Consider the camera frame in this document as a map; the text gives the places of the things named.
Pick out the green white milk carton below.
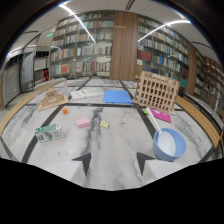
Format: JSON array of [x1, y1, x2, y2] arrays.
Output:
[[34, 123, 65, 144]]

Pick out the white printed booklet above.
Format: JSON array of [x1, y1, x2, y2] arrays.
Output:
[[69, 87, 105, 100]]

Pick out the blue folder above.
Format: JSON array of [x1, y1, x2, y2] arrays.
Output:
[[102, 89, 134, 106]]

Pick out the wooden lattice rack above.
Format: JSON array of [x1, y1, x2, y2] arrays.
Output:
[[132, 70, 181, 115]]

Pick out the blue plastic bowl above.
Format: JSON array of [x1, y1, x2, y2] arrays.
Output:
[[152, 128, 188, 163]]

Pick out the small yellow packet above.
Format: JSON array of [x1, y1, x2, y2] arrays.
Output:
[[99, 120, 111, 129]]

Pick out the magenta flat card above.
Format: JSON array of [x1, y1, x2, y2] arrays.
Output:
[[149, 107, 173, 124]]

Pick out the white plastic spoon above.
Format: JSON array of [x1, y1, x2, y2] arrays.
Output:
[[145, 107, 177, 157]]

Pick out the bookshelf with books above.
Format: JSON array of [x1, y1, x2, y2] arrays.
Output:
[[134, 13, 190, 89], [48, 10, 115, 81]]

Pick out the wooden building model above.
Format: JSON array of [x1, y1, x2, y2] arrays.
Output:
[[37, 87, 70, 112]]

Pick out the brown wooden wall panel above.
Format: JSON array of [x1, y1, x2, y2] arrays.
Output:
[[109, 10, 140, 82]]

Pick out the pink rectangular block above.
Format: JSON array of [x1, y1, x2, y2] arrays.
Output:
[[75, 116, 91, 129]]

